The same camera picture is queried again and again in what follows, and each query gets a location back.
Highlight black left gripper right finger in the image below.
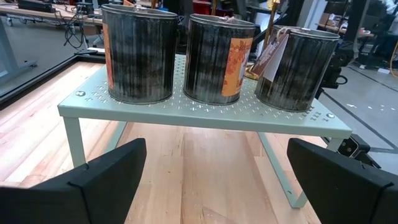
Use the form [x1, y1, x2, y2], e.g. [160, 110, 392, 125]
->
[286, 138, 398, 224]

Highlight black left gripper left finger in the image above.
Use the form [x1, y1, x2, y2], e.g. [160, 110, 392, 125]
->
[0, 138, 147, 224]

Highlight black table edge clamp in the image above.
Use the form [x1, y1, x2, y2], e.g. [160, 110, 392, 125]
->
[337, 133, 382, 169]

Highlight grey desk leg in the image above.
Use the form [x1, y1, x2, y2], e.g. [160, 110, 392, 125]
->
[0, 18, 39, 82]

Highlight wooden workbench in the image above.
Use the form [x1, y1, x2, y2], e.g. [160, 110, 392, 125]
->
[0, 2, 103, 28]

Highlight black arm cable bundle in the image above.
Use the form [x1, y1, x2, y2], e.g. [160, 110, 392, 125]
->
[315, 46, 354, 100]

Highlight black aluminium table frame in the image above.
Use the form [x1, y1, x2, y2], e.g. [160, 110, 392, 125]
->
[0, 51, 108, 111]

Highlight hanging black cable tangle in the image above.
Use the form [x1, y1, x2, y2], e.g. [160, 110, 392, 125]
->
[63, 11, 87, 50]

